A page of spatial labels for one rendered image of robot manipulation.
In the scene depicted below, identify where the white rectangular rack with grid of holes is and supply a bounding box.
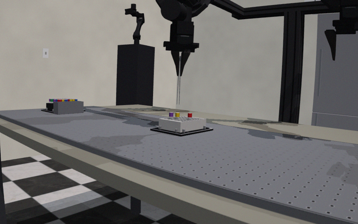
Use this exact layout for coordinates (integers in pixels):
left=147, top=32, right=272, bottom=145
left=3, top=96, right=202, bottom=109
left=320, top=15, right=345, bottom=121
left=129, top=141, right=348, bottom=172
left=159, top=116, right=206, bottom=133

